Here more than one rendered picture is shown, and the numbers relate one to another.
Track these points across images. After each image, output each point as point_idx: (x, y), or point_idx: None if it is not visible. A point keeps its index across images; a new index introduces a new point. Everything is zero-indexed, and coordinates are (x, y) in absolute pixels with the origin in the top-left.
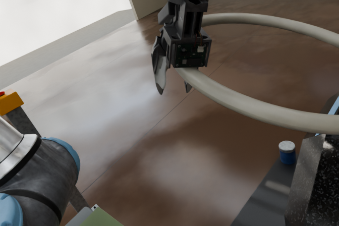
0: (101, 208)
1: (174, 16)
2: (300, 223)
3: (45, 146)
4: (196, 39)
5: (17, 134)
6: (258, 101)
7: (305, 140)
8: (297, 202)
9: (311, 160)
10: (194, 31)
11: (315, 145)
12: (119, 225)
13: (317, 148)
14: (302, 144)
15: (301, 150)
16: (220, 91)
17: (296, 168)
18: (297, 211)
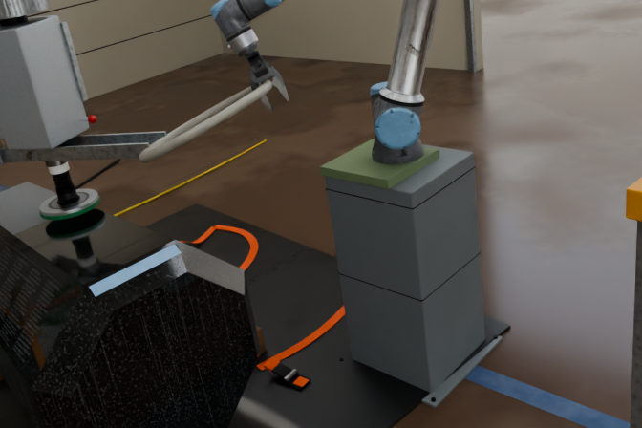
0: (383, 179)
1: None
2: (237, 270)
3: (379, 101)
4: None
5: (388, 84)
6: (243, 90)
7: (187, 267)
8: (228, 275)
9: (198, 258)
10: None
11: (186, 253)
12: (362, 174)
13: (188, 250)
14: (190, 270)
15: (195, 272)
16: None
17: (209, 279)
18: (233, 275)
